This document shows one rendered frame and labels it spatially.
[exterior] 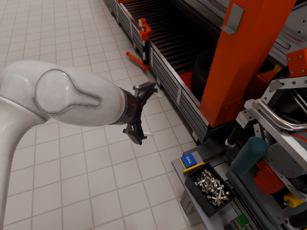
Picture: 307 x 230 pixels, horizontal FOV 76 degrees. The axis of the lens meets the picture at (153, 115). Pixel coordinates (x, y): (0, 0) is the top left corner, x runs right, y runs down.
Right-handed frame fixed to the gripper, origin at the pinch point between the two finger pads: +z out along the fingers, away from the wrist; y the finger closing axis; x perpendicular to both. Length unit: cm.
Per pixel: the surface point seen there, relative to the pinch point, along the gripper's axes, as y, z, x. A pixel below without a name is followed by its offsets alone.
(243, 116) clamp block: 7.1, 14.8, -28.0
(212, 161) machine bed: -25, 99, -15
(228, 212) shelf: -38, 44, -32
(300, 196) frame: -19, 43, -58
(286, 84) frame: 23, 25, -40
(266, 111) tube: 9.8, 10.7, -34.3
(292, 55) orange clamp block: 32, 18, -39
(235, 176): -29, 91, -33
